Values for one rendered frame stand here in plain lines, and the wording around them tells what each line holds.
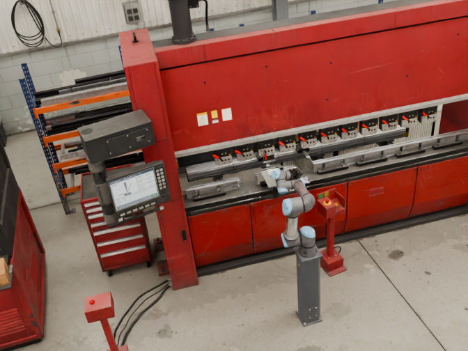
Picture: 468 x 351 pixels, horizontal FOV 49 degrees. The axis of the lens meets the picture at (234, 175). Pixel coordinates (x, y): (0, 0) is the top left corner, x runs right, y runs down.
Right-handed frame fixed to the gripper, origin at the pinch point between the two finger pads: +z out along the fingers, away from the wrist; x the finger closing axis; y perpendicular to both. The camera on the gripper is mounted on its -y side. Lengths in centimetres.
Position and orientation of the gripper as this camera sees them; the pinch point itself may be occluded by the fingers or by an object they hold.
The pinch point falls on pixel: (304, 177)
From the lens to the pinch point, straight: 432.0
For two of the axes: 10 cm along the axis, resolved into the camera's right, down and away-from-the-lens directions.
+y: 3.6, -8.2, -4.4
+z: 8.0, 0.4, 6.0
